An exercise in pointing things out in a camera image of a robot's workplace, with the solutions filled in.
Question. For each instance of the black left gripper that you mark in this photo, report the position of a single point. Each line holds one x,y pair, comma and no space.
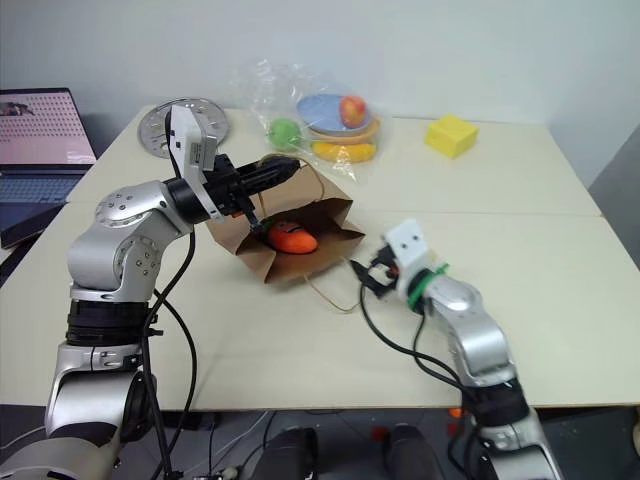
227,187

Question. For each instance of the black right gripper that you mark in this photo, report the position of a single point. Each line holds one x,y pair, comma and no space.
385,272

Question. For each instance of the orange carrot plush toy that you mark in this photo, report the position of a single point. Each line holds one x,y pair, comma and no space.
295,242

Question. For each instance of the brown paper bag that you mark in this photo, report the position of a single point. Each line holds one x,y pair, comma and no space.
300,265

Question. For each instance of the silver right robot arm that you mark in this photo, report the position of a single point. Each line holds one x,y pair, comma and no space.
475,330

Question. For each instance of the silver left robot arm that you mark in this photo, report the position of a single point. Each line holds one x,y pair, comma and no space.
100,250

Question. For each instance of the green round plush toy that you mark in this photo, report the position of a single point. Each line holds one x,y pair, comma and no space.
285,134

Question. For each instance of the yellow banana plush toy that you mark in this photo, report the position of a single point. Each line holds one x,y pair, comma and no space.
342,151

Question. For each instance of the clear plastic bag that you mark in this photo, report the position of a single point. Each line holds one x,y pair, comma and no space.
260,100

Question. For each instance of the red apple plush toy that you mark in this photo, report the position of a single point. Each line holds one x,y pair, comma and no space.
353,111

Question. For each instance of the blue plate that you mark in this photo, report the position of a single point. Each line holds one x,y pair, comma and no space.
320,110

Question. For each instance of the silver round metal disc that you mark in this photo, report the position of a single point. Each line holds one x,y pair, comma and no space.
152,132

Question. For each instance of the yellow cheese block toy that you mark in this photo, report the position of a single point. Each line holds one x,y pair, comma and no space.
450,137

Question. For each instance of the dark rounded shape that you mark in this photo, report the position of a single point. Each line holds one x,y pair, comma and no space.
292,452
412,452

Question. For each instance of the dark laptop computer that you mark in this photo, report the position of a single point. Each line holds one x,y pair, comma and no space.
40,130

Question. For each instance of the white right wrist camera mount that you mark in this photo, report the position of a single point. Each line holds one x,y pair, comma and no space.
410,242

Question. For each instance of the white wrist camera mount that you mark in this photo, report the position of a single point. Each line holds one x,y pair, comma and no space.
410,242
187,145

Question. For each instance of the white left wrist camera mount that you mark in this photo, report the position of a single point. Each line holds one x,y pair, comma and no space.
187,145

